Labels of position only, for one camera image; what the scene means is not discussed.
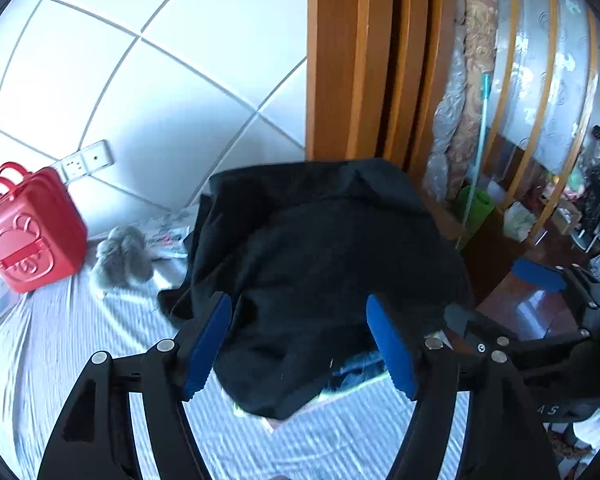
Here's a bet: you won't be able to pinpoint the grey fluffy cloth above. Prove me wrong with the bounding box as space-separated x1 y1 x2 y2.
90 225 157 302

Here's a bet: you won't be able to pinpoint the wooden wardrobe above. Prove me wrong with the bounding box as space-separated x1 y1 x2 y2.
305 0 600 246

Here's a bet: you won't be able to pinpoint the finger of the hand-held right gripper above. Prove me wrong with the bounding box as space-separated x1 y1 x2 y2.
444 304 593 361
511 259 600 313

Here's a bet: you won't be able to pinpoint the rolled floral mat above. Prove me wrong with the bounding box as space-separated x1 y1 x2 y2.
452 0 500 188

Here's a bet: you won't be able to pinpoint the red plastic carry case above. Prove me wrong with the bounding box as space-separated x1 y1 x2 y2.
0 161 88 295

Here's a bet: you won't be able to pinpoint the white plastic bag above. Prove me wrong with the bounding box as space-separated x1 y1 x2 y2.
502 201 537 242

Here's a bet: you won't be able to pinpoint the white wall socket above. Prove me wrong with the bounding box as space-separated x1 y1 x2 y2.
60 141 115 184

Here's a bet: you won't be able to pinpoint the black garment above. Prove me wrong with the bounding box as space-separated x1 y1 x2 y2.
157 157 476 421

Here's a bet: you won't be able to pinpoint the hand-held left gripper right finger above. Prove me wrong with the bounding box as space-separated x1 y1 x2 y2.
366 294 563 480

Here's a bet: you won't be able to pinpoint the clear plastic wrapped roll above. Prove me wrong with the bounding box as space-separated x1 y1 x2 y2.
424 25 468 203

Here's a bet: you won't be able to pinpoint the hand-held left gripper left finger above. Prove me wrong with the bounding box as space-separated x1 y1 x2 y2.
38 292 233 480

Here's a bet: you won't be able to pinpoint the blue jeans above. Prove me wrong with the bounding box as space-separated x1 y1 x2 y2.
329 350 389 392

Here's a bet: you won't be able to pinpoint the teal stick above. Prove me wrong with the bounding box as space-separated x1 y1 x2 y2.
455 74 492 252

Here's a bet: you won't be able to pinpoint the green roll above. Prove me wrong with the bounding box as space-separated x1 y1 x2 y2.
452 185 496 242

